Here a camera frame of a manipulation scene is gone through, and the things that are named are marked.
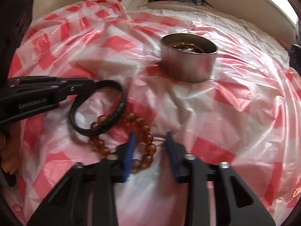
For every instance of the person's left hand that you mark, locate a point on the person's left hand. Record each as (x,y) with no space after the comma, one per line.
(7,155)

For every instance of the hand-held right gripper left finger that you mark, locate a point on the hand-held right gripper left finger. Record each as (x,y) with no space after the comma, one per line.
(129,160)

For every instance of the red checkered plastic sheet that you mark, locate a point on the red checkered plastic sheet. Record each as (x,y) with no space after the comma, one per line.
(235,113)

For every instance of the black glossy bag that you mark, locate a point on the black glossy bag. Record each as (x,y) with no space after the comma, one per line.
(296,56)

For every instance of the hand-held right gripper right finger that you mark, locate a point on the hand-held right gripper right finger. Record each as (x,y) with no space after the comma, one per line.
(174,160)

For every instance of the white striped bedsheet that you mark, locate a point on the white striped bedsheet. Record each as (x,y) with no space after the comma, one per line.
(235,21)

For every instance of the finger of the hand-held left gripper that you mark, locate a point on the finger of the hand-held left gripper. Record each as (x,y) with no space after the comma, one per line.
(77,87)

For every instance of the round metal tin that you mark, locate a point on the round metal tin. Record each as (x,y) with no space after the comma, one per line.
(188,68)

